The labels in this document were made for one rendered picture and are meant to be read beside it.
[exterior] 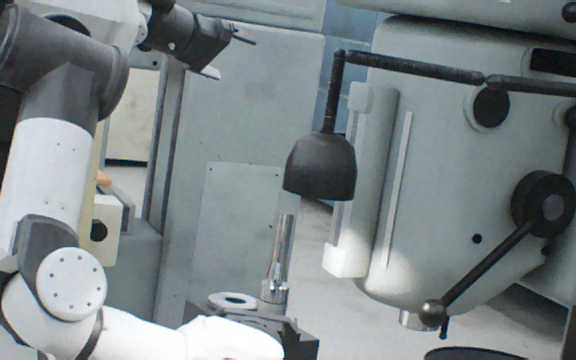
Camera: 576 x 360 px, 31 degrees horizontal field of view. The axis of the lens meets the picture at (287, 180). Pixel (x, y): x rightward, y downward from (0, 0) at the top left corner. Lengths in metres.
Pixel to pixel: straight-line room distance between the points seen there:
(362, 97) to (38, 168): 0.36
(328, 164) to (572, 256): 0.32
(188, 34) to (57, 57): 0.65
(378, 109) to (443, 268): 0.18
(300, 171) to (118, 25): 0.44
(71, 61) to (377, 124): 0.36
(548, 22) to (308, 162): 0.29
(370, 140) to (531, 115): 0.17
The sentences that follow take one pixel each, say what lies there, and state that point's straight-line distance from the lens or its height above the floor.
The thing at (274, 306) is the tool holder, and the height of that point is 1.17.
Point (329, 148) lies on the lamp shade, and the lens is 0.98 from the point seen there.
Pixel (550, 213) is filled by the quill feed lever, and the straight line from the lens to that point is 1.10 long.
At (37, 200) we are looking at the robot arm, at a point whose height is 1.37.
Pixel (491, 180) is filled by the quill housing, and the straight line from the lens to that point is 1.09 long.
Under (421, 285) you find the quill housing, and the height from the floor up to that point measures 1.35.
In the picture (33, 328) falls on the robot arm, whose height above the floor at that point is 1.24.
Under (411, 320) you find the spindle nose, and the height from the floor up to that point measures 1.29.
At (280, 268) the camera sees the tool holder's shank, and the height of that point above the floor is 1.23.
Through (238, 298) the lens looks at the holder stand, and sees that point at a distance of 1.70.
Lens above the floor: 1.61
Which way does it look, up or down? 9 degrees down
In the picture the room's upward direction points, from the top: 9 degrees clockwise
